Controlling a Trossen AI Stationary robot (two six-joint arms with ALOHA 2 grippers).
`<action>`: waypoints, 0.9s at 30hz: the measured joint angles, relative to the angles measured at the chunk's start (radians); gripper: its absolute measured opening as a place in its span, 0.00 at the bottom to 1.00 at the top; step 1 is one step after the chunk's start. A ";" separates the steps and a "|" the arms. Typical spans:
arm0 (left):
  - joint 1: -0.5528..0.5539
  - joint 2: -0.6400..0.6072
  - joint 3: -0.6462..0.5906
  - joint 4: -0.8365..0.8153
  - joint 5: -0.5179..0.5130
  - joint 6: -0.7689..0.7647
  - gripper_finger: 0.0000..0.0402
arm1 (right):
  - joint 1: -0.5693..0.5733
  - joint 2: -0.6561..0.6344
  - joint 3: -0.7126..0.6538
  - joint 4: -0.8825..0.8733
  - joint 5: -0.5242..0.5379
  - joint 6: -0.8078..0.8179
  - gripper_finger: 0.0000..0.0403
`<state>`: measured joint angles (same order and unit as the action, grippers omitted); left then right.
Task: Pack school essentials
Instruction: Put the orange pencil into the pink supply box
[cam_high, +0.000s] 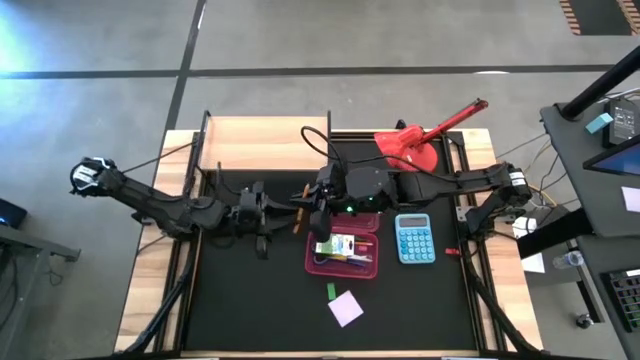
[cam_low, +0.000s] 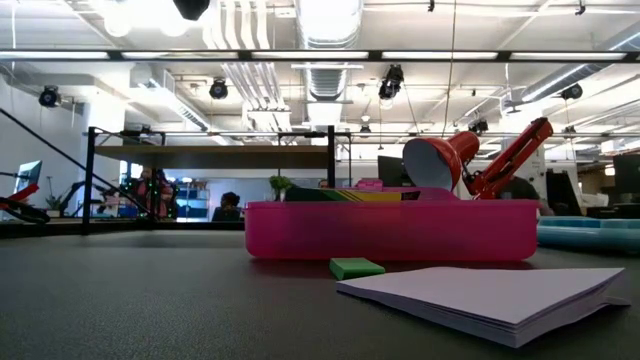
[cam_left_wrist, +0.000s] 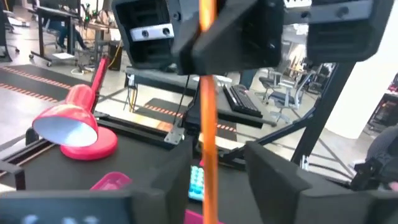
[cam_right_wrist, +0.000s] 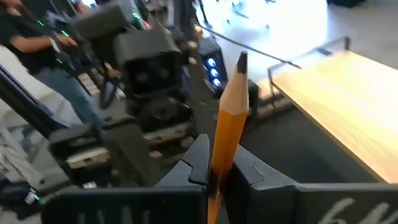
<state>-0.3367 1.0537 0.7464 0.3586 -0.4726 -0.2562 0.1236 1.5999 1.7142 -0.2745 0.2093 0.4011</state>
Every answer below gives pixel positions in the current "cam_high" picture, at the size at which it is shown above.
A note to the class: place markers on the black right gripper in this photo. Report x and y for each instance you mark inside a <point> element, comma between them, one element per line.
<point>370,190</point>

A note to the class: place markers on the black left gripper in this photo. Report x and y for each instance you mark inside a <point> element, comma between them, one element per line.
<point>261,235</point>

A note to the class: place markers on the orange wooden pencil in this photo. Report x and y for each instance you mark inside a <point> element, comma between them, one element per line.
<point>300,222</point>

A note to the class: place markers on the pink plastic pencil case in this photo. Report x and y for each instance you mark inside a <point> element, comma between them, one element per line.
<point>360,222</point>

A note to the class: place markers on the blue pen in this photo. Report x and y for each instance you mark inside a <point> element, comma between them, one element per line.
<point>345,260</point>

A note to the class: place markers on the white notepad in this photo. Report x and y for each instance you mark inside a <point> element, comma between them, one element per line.
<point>346,308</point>

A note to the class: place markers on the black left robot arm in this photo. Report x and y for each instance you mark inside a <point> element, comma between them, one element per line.
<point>150,200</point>

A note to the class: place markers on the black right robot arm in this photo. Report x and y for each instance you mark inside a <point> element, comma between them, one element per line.
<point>450,185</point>

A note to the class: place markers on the white green printed packet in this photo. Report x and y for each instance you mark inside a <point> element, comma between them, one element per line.
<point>335,244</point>

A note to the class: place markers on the wooden shelf board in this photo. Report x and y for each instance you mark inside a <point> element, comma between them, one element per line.
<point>260,142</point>

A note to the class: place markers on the green eraser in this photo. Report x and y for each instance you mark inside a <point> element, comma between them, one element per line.
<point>331,291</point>

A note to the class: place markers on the light blue tray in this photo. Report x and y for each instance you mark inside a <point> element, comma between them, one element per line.
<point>415,240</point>

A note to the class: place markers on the red desk lamp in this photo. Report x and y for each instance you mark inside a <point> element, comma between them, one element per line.
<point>410,145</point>

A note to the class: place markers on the small white box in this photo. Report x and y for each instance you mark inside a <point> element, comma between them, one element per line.
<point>524,226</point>

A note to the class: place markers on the white paper sheet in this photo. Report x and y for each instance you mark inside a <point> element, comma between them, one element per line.
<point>534,262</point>

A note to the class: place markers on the grey side desk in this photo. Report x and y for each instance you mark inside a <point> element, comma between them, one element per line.
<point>30,250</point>

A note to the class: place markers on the clear water bottle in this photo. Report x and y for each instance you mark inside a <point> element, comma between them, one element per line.
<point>567,260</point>

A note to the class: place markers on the black side desk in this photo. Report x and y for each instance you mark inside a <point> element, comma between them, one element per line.
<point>575,200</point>

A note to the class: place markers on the dark device with blue light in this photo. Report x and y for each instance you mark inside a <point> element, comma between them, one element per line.
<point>10,214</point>

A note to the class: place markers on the black caster wheel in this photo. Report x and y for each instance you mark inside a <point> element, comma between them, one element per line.
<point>584,321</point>

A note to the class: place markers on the light blue small box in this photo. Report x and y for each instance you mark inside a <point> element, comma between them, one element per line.
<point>599,123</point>

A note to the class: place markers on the black tablet screen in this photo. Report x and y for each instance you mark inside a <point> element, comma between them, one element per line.
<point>617,160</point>

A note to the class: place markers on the black round pole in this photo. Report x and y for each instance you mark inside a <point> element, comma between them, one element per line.
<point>600,85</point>

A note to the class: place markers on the pale purple paper note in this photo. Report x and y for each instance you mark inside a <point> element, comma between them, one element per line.
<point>631,199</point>

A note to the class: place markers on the black power adapter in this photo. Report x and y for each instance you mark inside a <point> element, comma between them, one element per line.
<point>620,122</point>

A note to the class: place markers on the black keypad with green keys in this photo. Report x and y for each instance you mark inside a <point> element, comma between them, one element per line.
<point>625,300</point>

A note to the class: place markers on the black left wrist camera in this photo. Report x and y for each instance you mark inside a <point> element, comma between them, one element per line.
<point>247,200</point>

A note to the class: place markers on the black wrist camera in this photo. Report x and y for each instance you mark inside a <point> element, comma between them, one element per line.
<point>247,200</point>
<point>331,180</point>

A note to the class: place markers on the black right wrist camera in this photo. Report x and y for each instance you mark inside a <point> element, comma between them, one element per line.
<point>331,180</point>

